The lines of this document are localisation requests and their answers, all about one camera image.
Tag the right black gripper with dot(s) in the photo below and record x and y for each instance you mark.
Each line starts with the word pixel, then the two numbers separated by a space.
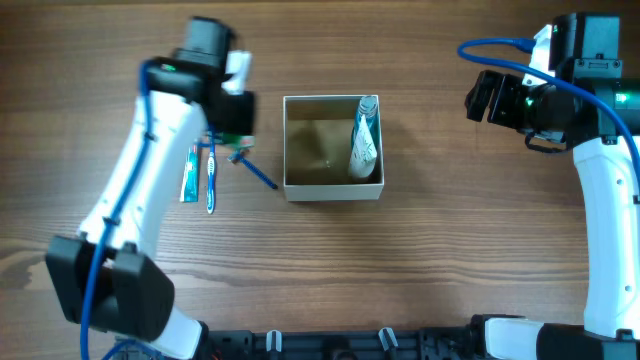
pixel 500 98

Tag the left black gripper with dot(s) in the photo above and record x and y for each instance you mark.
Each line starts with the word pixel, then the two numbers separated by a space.
pixel 233 116

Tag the green soap packet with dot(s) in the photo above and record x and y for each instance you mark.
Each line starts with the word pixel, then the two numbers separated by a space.
pixel 234 141

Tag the blue mouthwash bottle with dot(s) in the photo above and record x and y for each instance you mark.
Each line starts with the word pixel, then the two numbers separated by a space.
pixel 368 106

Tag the white lotion tube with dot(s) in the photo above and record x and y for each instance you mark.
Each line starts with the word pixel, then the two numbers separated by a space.
pixel 363 154

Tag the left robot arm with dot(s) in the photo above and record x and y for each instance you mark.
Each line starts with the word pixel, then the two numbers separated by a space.
pixel 105 276

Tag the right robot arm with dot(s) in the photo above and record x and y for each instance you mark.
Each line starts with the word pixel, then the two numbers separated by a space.
pixel 603 139

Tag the blue disposable razor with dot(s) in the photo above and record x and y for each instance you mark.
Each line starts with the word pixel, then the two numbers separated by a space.
pixel 239 157

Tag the blue white toothbrush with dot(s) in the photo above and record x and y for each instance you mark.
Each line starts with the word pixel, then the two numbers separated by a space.
pixel 211 174

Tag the teal toothpaste tube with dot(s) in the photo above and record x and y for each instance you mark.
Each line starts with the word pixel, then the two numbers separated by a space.
pixel 190 182

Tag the white open cardboard box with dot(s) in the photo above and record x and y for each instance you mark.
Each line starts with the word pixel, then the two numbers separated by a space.
pixel 317 148

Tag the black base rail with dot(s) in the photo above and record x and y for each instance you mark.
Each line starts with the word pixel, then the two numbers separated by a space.
pixel 428 343

